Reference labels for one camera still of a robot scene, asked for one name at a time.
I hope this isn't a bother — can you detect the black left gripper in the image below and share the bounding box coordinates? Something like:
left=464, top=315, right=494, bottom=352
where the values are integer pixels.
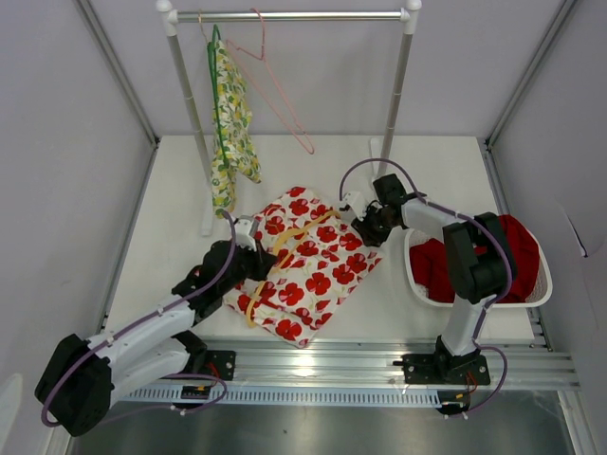
left=218, top=237, right=276, bottom=295

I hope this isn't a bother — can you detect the yellow hanger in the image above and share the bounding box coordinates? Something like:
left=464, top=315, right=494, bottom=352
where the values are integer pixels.
left=244, top=208, right=343, bottom=331

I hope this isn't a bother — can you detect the red poppy print cloth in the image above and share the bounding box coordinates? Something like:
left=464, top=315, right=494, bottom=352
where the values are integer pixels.
left=224, top=186, right=382, bottom=349

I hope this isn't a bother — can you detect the lemon print skirt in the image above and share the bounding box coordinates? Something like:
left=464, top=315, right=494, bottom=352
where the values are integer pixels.
left=211, top=40, right=262, bottom=215

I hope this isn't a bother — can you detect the green hanger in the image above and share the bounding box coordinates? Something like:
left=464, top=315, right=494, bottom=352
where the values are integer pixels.
left=197, top=11, right=230, bottom=166

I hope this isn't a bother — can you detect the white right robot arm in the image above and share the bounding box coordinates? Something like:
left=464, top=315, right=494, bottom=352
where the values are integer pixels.
left=340, top=174, right=516, bottom=383

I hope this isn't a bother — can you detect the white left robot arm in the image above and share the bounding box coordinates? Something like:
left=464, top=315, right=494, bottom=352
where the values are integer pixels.
left=34, top=241, right=278, bottom=437

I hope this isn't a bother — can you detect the pink hanger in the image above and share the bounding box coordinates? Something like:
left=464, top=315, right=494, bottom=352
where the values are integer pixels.
left=226, top=8, right=316, bottom=155

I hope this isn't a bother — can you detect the white laundry basket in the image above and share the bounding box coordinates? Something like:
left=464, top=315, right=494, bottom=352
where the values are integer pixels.
left=403, top=229, right=553, bottom=310

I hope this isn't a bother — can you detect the white clothes rack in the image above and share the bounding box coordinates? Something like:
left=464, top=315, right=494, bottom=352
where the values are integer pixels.
left=156, top=1, right=421, bottom=240

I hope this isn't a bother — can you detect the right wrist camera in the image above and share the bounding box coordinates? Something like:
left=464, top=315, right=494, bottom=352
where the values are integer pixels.
left=339, top=191, right=367, bottom=220

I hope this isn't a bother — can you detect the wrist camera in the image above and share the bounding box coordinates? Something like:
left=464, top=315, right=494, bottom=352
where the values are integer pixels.
left=339, top=191, right=367, bottom=220
left=234, top=216, right=259, bottom=252

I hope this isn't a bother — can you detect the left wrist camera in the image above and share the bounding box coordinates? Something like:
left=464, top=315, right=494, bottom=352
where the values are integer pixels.
left=234, top=216, right=259, bottom=252

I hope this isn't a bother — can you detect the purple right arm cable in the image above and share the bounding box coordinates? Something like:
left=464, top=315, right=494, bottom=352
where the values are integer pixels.
left=339, top=158, right=516, bottom=421

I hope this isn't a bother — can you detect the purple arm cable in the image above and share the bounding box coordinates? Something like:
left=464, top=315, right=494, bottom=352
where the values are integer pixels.
left=41, top=210, right=238, bottom=430
left=339, top=158, right=516, bottom=421

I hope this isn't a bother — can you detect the aluminium mounting rail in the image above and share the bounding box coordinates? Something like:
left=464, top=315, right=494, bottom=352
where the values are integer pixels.
left=204, top=337, right=580, bottom=391

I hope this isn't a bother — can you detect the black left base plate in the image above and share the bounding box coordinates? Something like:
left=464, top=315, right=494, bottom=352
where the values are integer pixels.
left=178, top=350, right=237, bottom=381

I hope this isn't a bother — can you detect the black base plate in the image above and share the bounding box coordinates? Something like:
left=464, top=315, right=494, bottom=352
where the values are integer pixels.
left=178, top=350, right=237, bottom=381
left=392, top=352, right=490, bottom=386

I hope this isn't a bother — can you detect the white slotted cable duct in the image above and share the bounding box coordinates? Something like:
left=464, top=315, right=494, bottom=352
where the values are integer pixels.
left=121, top=383, right=441, bottom=409

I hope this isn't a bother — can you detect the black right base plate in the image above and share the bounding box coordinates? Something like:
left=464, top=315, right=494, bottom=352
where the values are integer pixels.
left=392, top=352, right=490, bottom=386

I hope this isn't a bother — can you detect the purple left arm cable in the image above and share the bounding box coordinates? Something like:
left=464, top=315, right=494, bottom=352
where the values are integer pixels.
left=41, top=210, right=238, bottom=430

